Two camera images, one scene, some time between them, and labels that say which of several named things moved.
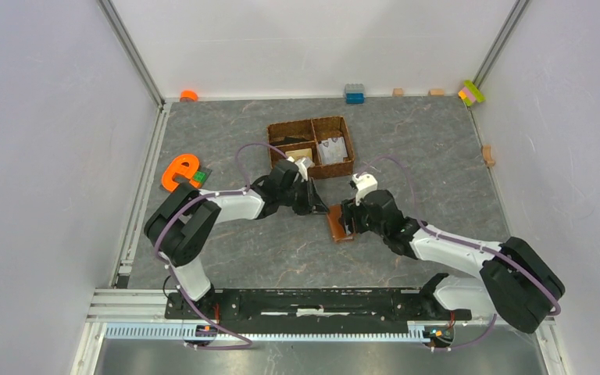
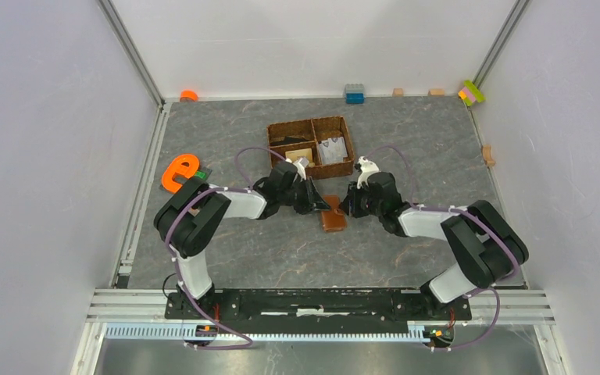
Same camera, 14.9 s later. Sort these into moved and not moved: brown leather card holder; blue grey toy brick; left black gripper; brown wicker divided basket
Moved: brown leather card holder
Not moved: blue grey toy brick; brown wicker divided basket; left black gripper
